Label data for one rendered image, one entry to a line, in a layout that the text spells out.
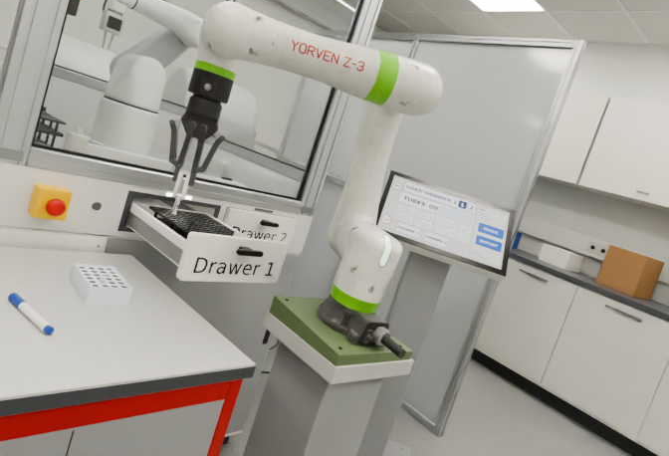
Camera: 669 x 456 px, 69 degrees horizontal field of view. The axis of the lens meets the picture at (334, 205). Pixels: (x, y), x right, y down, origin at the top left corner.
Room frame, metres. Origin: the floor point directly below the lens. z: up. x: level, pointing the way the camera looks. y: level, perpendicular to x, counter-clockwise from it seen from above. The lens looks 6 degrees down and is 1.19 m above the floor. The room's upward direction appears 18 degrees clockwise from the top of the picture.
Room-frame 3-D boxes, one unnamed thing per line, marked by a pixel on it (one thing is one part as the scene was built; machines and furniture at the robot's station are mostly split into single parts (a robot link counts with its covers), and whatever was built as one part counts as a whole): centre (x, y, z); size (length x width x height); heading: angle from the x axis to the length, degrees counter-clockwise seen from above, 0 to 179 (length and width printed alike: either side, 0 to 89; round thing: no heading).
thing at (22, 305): (0.80, 0.44, 0.77); 0.14 x 0.02 x 0.02; 58
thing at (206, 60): (1.12, 0.35, 1.34); 0.13 x 0.11 x 0.14; 20
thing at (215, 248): (1.16, 0.18, 0.87); 0.29 x 0.02 x 0.11; 138
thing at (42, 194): (1.11, 0.63, 0.88); 0.07 x 0.05 x 0.07; 138
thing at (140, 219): (1.30, 0.34, 0.86); 0.40 x 0.26 x 0.06; 48
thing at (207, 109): (1.13, 0.35, 1.17); 0.08 x 0.07 x 0.09; 100
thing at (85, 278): (0.99, 0.41, 0.78); 0.12 x 0.08 x 0.04; 44
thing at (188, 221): (1.29, 0.33, 0.87); 0.22 x 0.18 x 0.06; 48
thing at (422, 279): (1.90, -0.42, 0.51); 0.50 x 0.45 x 1.02; 174
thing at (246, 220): (1.60, 0.21, 0.87); 0.29 x 0.02 x 0.11; 138
